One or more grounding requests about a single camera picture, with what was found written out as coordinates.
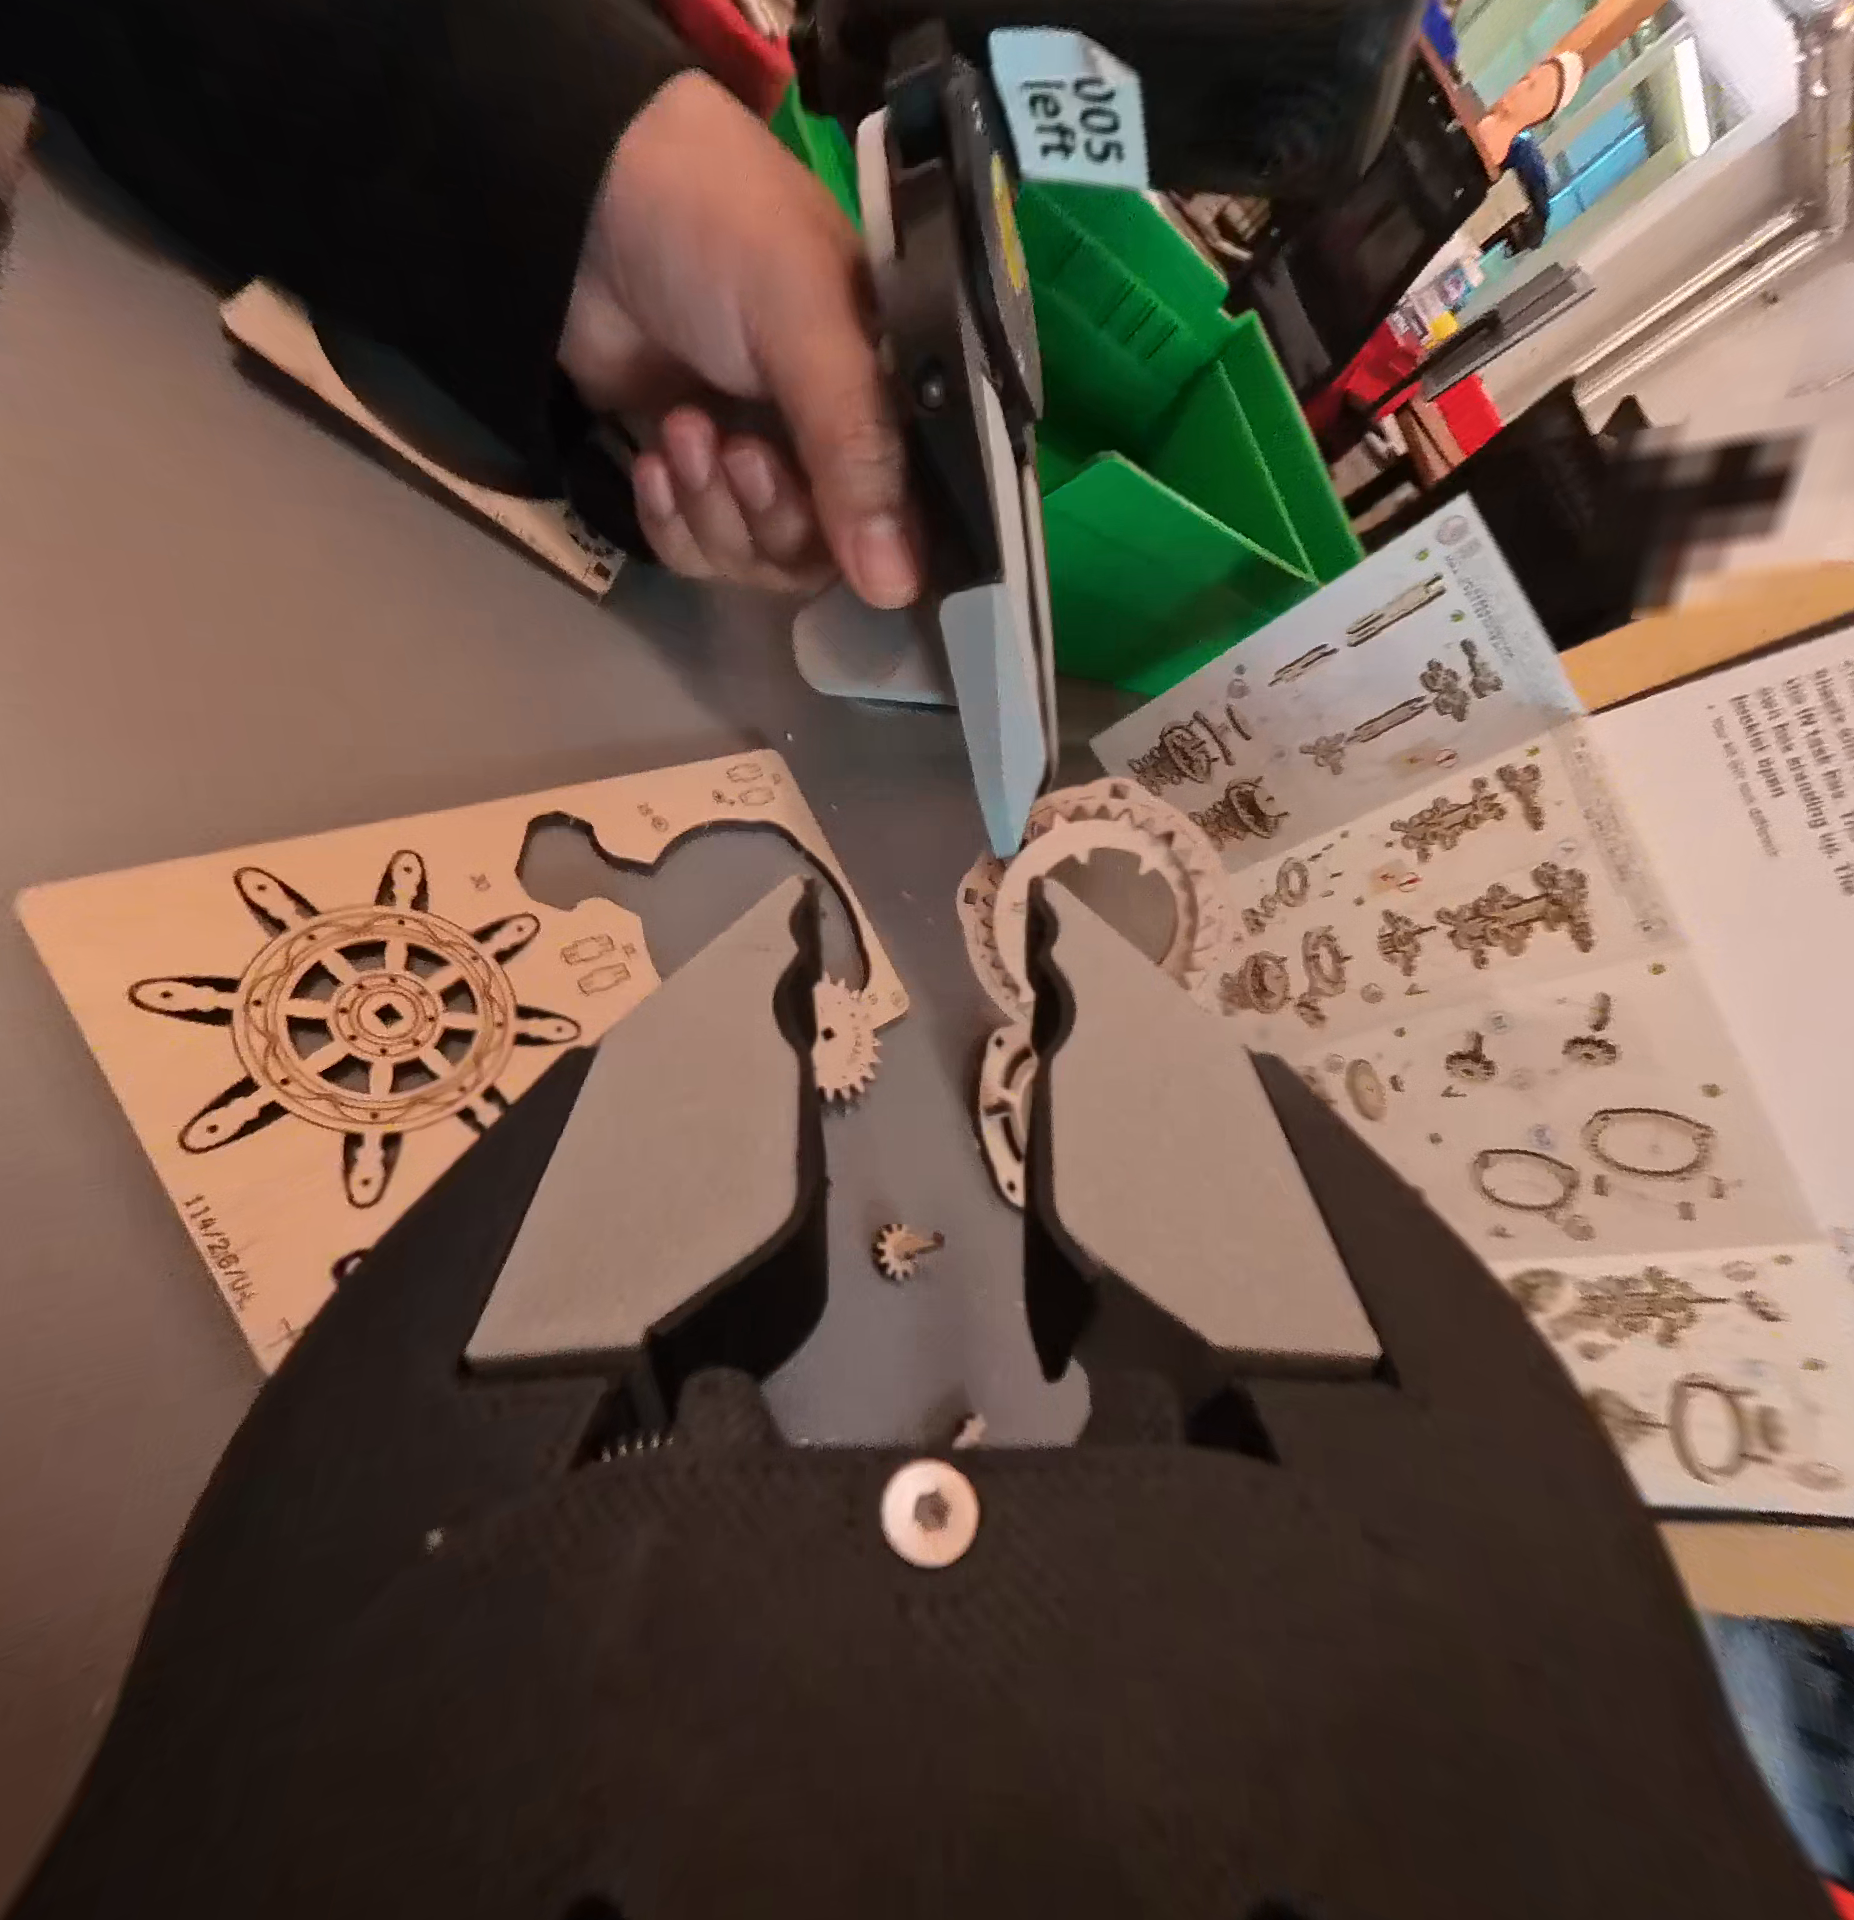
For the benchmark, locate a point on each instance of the wooden sheet with ship wheel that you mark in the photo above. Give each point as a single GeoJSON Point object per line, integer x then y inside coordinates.
{"type": "Point", "coordinates": [147, 930]}

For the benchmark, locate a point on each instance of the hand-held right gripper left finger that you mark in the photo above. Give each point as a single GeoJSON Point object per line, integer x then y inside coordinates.
{"type": "Point", "coordinates": [671, 1187]}

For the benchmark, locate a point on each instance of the green plastic bin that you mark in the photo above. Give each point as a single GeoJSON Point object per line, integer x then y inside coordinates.
{"type": "Point", "coordinates": [1155, 602]}
{"type": "Point", "coordinates": [1138, 301]}

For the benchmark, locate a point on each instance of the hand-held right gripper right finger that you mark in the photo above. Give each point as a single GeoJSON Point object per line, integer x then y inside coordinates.
{"type": "Point", "coordinates": [1179, 1202]}

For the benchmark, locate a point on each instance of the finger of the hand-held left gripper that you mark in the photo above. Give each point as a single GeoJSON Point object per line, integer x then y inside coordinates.
{"type": "Point", "coordinates": [996, 719]}
{"type": "Point", "coordinates": [1044, 679]}

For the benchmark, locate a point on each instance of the folded paper instruction sheet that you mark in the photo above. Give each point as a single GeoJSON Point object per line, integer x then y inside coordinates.
{"type": "Point", "coordinates": [1469, 961]}

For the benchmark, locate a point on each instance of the person's left hand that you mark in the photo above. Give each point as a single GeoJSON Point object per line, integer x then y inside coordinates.
{"type": "Point", "coordinates": [719, 331]}

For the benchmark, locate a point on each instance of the small wooden gear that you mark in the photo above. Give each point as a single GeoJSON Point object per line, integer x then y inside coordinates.
{"type": "Point", "coordinates": [842, 1048]}

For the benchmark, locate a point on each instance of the task sign on wooden stand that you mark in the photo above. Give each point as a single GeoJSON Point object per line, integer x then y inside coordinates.
{"type": "Point", "coordinates": [1768, 900]}

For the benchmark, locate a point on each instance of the tiny wooden gear piece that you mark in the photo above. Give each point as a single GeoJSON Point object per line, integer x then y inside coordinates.
{"type": "Point", "coordinates": [902, 1253]}

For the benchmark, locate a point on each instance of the wooden sheet with clover cutouts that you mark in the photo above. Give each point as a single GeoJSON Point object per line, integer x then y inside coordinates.
{"type": "Point", "coordinates": [291, 355]}

